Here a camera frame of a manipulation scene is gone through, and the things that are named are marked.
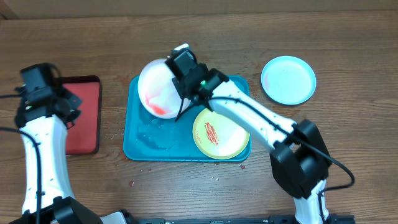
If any white plate with red stain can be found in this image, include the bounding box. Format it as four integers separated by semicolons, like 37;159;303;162
137;58;182;119

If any yellow-green plate with red stain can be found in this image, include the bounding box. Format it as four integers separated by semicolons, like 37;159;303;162
192;109;250;160

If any light blue plate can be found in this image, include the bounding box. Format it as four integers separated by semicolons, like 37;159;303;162
261;55;317;106

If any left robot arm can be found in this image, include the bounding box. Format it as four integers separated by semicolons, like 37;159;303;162
10;63;134;224

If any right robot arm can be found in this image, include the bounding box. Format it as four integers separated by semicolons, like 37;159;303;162
165;44;331;223

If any dark red tray with water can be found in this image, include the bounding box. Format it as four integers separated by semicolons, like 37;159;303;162
63;75;102;155

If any teal plastic serving tray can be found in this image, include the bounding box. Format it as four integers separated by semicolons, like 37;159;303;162
123;73;252;163

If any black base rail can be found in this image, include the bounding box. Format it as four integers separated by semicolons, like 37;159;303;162
130;214;356;224

